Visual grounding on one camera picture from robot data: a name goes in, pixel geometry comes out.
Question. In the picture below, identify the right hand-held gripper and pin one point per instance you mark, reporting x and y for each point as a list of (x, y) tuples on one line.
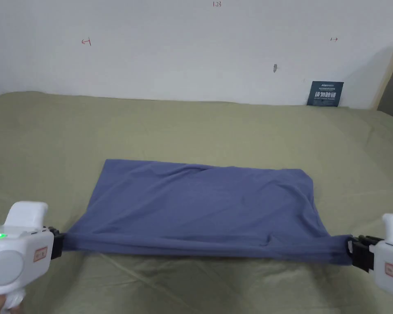
[(388, 258)]

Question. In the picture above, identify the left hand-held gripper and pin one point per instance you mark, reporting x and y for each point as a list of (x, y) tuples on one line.
[(18, 252)]

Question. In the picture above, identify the dark blue shirt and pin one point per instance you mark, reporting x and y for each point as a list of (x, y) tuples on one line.
[(196, 209)]

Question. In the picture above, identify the dark blue printed card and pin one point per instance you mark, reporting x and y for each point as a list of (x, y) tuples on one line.
[(325, 94)]

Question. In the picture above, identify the bed with pale green sheet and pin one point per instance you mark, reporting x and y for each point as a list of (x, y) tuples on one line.
[(196, 130)]

